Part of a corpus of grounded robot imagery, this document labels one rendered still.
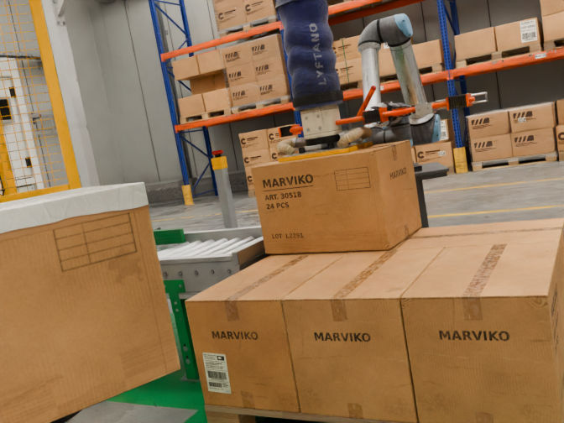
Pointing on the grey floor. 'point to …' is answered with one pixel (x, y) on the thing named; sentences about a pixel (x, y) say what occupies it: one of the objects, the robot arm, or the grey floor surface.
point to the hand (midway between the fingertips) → (380, 115)
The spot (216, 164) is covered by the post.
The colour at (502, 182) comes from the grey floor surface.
